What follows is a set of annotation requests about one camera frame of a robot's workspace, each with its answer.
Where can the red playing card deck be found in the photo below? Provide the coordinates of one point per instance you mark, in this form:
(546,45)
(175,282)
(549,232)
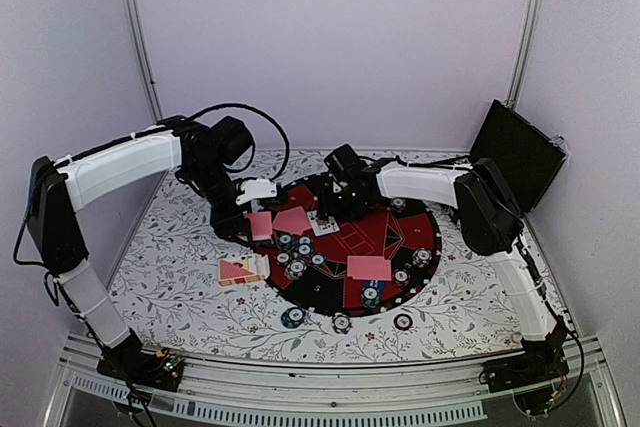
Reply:
(243,269)

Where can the front aluminium rail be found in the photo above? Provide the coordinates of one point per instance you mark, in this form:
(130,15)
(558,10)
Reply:
(234,392)

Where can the poker chips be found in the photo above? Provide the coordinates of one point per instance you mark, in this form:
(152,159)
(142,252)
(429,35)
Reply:
(295,269)
(421,258)

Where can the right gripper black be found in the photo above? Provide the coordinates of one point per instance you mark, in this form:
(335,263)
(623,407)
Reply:
(326,208)

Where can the red card bundle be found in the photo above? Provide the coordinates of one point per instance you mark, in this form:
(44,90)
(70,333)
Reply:
(260,225)

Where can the dealt red card seat four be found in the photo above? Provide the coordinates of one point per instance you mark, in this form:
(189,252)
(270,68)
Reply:
(369,268)

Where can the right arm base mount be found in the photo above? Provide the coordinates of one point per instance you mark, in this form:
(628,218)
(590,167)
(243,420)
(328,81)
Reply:
(542,381)

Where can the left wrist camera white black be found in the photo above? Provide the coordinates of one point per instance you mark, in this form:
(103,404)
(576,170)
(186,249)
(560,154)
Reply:
(255,189)

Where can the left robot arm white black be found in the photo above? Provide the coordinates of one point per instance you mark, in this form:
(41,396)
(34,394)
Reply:
(61,195)

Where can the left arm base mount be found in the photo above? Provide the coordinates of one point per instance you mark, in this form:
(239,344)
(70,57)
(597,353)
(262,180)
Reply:
(160,370)

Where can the blue beige poker chip stack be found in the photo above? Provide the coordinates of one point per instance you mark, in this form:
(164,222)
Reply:
(341,324)

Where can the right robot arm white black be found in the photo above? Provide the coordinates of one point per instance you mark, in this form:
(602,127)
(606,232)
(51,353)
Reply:
(490,219)

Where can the dealt red card seat eight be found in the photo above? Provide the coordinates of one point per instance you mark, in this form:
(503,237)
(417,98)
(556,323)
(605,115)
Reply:
(293,221)

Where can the jack of spades card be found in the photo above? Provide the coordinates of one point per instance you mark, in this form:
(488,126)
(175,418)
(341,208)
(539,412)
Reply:
(322,227)

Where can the green poker chip stack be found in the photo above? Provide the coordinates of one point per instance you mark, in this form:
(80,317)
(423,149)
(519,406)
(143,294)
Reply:
(293,318)

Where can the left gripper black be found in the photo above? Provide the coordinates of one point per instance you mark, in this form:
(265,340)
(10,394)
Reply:
(226,224)

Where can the black poker set case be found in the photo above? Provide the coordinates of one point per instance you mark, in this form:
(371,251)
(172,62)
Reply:
(527,158)

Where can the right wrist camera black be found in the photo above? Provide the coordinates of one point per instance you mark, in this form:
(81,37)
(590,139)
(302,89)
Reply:
(344,163)

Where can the left aluminium frame post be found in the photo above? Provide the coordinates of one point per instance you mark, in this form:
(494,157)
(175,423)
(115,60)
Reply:
(134,20)

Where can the green chips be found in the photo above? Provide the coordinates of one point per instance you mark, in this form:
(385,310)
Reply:
(371,293)

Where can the round red black poker mat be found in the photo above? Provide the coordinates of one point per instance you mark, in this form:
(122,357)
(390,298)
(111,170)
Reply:
(395,236)

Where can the red brown poker chip stack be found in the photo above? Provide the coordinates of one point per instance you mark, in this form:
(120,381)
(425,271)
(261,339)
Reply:
(403,322)

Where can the aluminium frame post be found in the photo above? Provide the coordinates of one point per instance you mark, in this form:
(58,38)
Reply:
(531,15)
(134,20)

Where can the right aluminium frame post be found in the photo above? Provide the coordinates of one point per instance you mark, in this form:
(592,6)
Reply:
(531,15)

